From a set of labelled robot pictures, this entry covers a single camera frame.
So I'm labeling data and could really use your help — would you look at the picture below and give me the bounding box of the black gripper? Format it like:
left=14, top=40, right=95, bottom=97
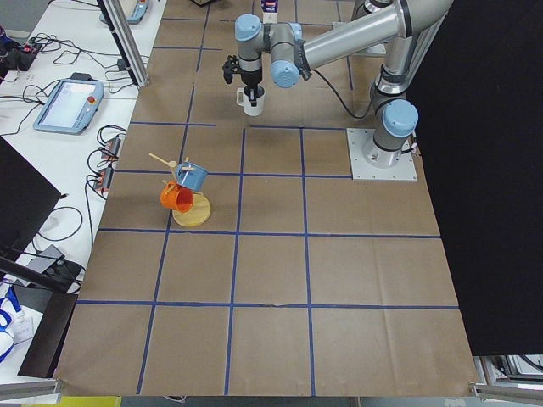
left=222, top=55, right=262, bottom=106

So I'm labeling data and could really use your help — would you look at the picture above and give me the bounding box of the white mug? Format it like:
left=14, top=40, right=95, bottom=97
left=236, top=85, right=265, bottom=117

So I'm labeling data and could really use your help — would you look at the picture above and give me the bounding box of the blue white milk carton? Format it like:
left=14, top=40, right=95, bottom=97
left=260, top=0, right=279, bottom=24

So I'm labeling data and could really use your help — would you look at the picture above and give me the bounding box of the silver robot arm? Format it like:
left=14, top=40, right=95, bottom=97
left=222, top=0, right=452, bottom=169

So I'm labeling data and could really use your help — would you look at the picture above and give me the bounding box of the blue mug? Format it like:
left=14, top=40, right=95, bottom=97
left=175, top=161, right=209, bottom=192

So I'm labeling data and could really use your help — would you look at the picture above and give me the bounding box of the orange mug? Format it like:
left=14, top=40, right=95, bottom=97
left=160, top=181, right=193, bottom=213

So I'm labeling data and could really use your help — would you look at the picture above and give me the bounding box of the wooden mug tree stand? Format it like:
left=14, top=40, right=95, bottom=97
left=148, top=153, right=211, bottom=227

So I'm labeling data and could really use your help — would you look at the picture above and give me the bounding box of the blue teach pendant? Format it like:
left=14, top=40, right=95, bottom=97
left=120, top=0, right=150, bottom=25
left=33, top=78, right=104, bottom=135

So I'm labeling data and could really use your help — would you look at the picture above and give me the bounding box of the black monitor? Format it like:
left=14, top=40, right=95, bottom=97
left=0, top=135, right=69, bottom=293

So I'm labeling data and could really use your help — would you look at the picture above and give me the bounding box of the black braided cable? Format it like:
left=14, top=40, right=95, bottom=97
left=296, top=40, right=378, bottom=120

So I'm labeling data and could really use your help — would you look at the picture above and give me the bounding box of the aluminium frame post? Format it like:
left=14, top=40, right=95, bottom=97
left=97, top=0, right=149, bottom=88

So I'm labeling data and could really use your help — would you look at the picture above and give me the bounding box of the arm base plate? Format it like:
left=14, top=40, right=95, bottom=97
left=346, top=128, right=418, bottom=181

